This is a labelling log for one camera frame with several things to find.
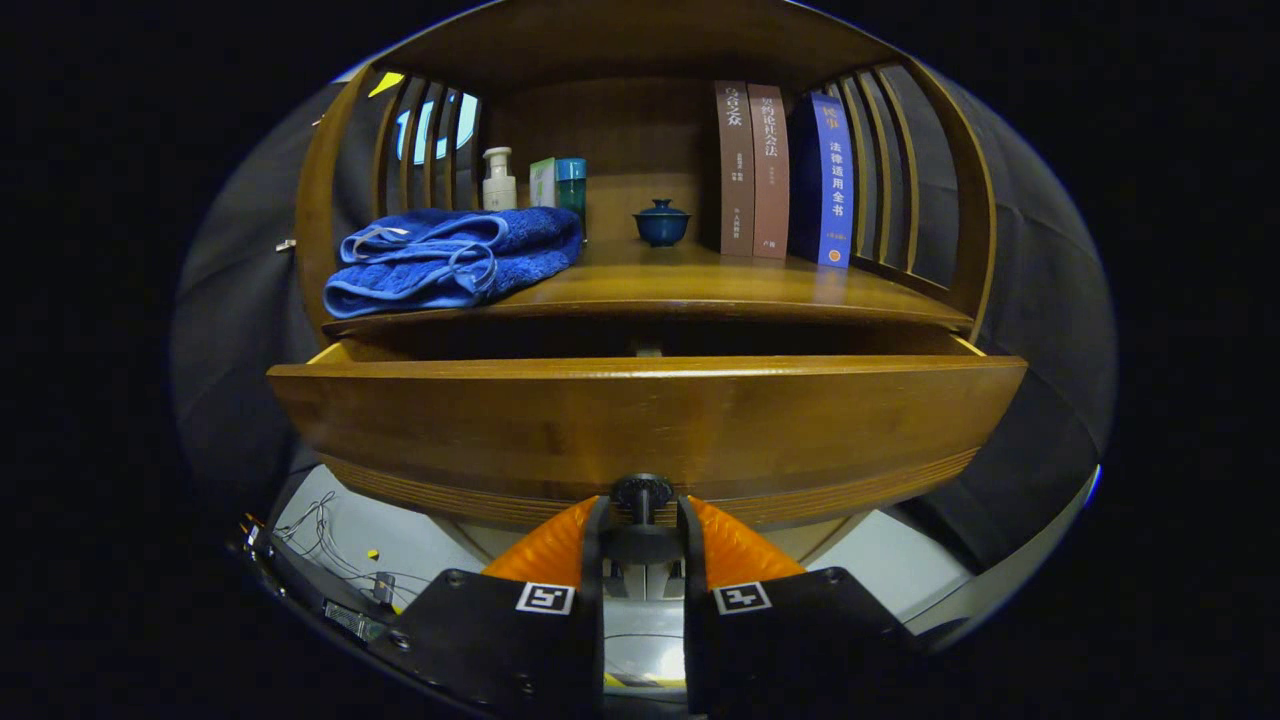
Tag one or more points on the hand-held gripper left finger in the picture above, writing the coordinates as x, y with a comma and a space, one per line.
500, 640

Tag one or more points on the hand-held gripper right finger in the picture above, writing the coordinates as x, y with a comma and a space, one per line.
790, 640

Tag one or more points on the black drawer knob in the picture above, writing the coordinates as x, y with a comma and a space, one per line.
641, 492

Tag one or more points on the wooden drawer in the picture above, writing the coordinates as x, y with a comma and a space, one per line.
500, 420

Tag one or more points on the wooden countertop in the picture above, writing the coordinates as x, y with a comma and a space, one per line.
700, 285

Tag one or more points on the wooden cabinet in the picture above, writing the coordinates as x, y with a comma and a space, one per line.
620, 130

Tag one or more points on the folded blue towel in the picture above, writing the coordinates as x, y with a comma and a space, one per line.
440, 260

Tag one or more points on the blue lidded teacup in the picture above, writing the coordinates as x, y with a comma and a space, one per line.
661, 225

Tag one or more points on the white pump bottle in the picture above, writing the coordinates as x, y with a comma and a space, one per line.
499, 190

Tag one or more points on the green white tube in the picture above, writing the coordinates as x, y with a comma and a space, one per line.
542, 185

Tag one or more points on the teal bottle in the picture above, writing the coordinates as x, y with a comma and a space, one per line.
572, 185

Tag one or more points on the blue book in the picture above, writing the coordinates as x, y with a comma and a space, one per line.
832, 180

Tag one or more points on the reddish brown book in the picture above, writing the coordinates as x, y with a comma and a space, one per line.
770, 170

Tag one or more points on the dark brown book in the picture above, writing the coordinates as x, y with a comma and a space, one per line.
735, 170

